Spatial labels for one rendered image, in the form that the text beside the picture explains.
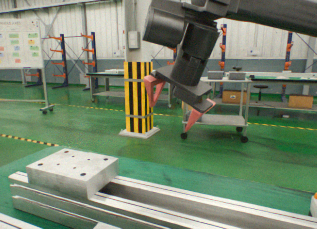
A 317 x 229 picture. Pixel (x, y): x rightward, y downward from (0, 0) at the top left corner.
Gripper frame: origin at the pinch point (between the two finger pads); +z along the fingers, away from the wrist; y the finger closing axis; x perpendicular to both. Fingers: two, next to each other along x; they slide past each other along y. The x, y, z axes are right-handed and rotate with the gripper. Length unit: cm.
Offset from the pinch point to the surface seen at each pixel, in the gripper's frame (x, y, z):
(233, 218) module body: -6.1, 21.4, 6.9
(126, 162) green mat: 8.9, -12.2, 32.9
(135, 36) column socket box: 220, -182, 75
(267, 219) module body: -4.8, 25.6, 3.4
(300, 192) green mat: 21.5, 34.4, 12.3
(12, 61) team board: 181, -451, 239
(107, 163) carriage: -11.2, -5.0, 12.0
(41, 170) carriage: -20.7, -13.5, 14.7
